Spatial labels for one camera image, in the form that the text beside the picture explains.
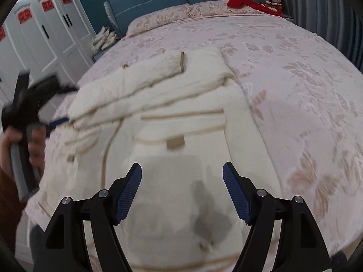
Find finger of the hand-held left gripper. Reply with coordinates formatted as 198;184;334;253
47;116;72;132
57;83;80;94

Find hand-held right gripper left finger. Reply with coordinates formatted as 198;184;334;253
33;162;143;272

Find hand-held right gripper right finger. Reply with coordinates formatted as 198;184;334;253
222;161;332;272

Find cream quilted coat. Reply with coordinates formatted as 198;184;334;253
24;47;287;272

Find person's left forearm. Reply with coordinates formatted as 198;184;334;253
0;170;30;251

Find person's left hand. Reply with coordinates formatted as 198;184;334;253
0;125;47;177

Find blue bedside table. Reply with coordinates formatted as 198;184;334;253
91;48;108;63

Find white wardrobe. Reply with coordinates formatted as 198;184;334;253
0;0;97;114

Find white plush items on nightstand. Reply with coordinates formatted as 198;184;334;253
91;26;120;52

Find blue padded headboard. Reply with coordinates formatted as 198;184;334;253
104;0;263;39

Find pink floral bedspread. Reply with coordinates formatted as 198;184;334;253
24;14;363;261

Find red garment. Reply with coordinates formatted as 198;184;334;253
223;0;285;18

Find grey curtain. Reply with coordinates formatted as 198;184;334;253
278;0;363;72

